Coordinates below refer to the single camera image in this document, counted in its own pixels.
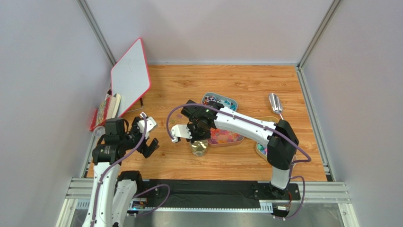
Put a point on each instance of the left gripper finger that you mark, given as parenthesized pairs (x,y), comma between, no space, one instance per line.
(154,145)
(146,151)

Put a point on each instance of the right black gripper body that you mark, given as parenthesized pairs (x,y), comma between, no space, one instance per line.
(197,131)

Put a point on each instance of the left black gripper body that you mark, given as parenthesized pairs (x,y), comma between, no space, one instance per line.
(137,139)

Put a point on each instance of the clear plastic jar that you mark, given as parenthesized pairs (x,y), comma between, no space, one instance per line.
(199,150)

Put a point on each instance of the pink tray of gummy candies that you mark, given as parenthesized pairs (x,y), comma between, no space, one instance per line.
(222,138)

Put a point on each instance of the beige tray of star candies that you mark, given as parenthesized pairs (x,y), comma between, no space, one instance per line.
(261,150)

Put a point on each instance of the silver metal scoop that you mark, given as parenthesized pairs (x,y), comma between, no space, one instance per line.
(276,104)

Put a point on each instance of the gold metal jar lid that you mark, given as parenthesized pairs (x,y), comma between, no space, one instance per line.
(200,142)

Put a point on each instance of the yellow tray of popsicle candies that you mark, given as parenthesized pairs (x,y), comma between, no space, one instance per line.
(268,119)

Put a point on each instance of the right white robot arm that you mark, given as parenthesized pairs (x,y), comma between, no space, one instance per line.
(279,138)

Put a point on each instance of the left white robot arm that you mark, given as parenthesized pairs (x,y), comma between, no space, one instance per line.
(112,189)

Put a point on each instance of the blue tray of lollipops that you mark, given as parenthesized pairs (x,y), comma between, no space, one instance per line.
(226,101)

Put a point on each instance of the small clear plastic cup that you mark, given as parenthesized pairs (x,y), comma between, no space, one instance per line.
(99,131)

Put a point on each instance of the stack of books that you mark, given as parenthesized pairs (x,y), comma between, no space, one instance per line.
(108,109)

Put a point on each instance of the white board with red edge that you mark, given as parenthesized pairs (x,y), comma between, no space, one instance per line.
(130,77)

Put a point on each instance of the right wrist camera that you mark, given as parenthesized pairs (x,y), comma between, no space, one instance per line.
(180,131)

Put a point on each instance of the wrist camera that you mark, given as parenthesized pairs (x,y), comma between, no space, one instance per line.
(180,131)
(146,124)

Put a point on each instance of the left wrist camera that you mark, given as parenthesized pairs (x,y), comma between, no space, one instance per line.
(146,124)

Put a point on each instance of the aluminium frame rail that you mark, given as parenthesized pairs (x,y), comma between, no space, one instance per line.
(297,193)

